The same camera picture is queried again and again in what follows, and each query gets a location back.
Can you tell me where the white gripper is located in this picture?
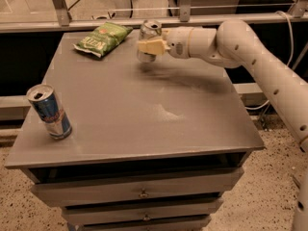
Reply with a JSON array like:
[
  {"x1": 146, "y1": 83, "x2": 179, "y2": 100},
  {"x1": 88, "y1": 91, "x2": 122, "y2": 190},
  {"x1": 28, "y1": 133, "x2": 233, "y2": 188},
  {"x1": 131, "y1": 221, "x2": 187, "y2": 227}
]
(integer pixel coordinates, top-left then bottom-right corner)
[{"x1": 138, "y1": 27, "x2": 193, "y2": 59}]

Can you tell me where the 7up soda can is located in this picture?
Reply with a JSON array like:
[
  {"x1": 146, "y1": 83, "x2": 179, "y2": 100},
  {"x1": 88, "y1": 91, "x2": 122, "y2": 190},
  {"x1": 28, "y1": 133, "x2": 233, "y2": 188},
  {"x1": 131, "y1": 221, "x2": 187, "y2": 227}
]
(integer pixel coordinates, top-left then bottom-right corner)
[{"x1": 137, "y1": 20, "x2": 162, "y2": 63}]

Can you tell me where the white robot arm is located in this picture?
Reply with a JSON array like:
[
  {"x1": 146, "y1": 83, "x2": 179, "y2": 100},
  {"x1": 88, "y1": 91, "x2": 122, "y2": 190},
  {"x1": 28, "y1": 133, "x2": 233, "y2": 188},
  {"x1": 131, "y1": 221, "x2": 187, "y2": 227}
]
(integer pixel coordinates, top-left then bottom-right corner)
[{"x1": 138, "y1": 19, "x2": 308, "y2": 151}]

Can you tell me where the green jalapeno chip bag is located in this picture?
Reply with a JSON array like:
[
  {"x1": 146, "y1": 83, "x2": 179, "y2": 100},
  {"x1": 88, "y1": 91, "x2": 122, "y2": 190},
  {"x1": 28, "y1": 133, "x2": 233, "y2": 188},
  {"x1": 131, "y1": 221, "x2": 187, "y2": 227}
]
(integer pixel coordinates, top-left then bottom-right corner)
[{"x1": 74, "y1": 22, "x2": 133, "y2": 58}]

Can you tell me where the blue Red Bull can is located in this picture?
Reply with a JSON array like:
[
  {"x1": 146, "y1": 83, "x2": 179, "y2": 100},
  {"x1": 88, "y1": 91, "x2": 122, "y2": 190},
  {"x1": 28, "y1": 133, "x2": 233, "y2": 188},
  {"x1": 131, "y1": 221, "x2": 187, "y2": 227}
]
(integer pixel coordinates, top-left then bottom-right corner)
[{"x1": 27, "y1": 84, "x2": 72, "y2": 140}]

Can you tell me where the grey metal railing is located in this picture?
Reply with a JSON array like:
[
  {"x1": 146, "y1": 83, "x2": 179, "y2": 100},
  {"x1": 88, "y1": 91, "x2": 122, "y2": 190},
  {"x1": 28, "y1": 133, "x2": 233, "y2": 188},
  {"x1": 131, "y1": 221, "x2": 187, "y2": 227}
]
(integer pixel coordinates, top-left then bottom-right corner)
[{"x1": 0, "y1": 0, "x2": 307, "y2": 33}]

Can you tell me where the grey drawer cabinet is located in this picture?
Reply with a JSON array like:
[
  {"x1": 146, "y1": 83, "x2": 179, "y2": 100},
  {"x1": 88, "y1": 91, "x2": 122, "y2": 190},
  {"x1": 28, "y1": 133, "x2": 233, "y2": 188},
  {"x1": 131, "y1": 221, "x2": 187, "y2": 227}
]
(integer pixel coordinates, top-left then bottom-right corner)
[{"x1": 6, "y1": 33, "x2": 264, "y2": 231}]

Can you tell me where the top drawer knob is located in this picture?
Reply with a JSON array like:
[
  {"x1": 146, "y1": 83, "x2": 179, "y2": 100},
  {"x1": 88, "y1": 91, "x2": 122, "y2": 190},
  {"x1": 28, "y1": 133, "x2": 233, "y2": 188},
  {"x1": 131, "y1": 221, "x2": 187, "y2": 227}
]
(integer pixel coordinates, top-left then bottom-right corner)
[{"x1": 139, "y1": 190, "x2": 149, "y2": 199}]

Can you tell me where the drawer knob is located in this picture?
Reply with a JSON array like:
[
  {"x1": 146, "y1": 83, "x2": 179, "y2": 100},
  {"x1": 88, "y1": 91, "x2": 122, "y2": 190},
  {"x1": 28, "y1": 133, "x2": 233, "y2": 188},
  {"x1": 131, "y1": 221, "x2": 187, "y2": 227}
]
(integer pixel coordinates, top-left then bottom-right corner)
[
  {"x1": 139, "y1": 190, "x2": 149, "y2": 199},
  {"x1": 142, "y1": 214, "x2": 151, "y2": 221}
]

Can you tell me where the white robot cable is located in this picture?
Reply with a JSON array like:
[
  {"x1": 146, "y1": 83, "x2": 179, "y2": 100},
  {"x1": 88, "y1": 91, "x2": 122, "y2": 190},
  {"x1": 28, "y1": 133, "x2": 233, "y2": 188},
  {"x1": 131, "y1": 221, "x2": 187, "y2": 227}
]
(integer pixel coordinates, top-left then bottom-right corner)
[{"x1": 244, "y1": 10, "x2": 295, "y2": 112}]

